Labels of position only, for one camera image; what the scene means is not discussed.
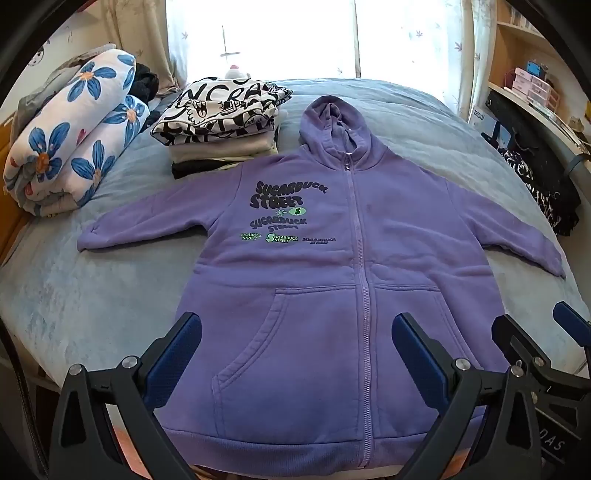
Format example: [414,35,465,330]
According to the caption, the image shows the black folded garment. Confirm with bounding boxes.
[172,154,252,181]

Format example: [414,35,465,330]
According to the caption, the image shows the wooden shelf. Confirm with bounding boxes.
[487,0,591,153]

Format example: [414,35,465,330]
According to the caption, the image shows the black white patterned cloth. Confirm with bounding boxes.
[501,148,580,236]

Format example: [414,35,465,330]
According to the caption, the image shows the white pillow blue flowers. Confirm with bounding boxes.
[4,48,151,217]

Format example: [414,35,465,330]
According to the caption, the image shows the beige folded garment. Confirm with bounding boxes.
[168,129,278,162]

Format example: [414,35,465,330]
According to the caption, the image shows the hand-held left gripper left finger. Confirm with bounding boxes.
[48,311,204,480]

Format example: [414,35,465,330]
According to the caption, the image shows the dark clothes pile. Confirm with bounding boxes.
[131,62,160,104]

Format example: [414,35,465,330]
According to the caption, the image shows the orange wooden furniture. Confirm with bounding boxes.
[0,115,29,252]

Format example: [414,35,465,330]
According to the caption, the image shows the grey-blue bed blanket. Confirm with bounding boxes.
[0,76,591,416]

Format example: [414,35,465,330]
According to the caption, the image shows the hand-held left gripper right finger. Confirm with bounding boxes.
[392,313,568,480]

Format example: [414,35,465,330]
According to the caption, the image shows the beige curtain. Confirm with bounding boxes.
[102,0,190,88]

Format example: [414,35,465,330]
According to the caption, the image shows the purple zip hoodie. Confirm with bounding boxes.
[76,95,568,476]

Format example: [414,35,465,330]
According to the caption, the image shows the sheer leaf print curtain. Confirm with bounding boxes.
[166,0,495,121]

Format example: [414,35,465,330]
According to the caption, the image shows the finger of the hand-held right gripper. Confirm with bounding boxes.
[491,315,563,385]
[553,301,591,366]

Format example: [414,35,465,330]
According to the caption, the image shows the stack of folded clothes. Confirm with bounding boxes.
[150,76,294,148]

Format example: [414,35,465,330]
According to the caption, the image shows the grey garment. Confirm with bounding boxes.
[16,69,79,130]

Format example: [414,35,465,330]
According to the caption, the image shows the black bag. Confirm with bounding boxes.
[485,90,548,153]

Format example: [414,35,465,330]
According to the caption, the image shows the stack of pink boxes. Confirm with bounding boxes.
[503,67,555,108]

